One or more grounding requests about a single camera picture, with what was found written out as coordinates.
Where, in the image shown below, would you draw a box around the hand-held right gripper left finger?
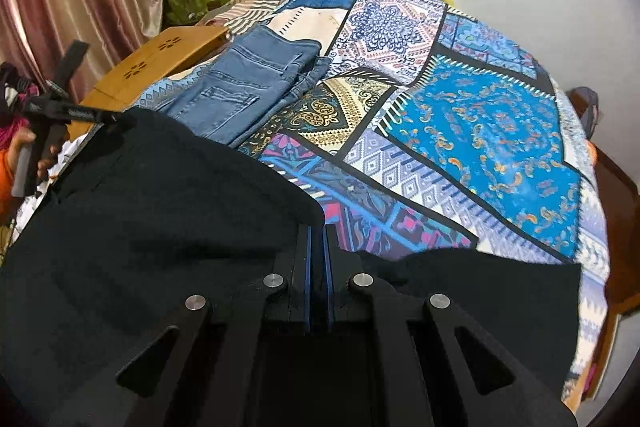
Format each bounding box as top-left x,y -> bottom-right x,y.
47,224 -> 318,427

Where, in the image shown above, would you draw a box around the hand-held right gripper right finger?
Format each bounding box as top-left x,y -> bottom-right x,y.
324,224 -> 579,427

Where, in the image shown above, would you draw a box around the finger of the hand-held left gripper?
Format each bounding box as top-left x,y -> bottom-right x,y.
65,104 -> 136,130

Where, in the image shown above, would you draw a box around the black pants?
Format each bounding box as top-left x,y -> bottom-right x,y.
0,107 -> 583,427

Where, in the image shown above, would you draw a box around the person's left hand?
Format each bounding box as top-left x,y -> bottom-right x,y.
11,128 -> 61,182

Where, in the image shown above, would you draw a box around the wooden lap table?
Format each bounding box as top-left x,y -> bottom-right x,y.
77,24 -> 233,115

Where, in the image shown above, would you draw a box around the blue denim jeans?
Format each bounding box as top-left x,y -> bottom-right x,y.
155,24 -> 333,148

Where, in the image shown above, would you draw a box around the striped beige cloth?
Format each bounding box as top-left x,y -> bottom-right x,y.
197,0 -> 291,40

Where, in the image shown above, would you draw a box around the patchwork printed bedsheet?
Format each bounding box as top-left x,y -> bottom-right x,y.
65,0 -> 613,413

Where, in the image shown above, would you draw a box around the dark grey cloth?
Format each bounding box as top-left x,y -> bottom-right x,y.
570,87 -> 599,138

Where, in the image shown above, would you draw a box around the wooden bed frame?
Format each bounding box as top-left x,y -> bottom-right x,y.
570,127 -> 640,403

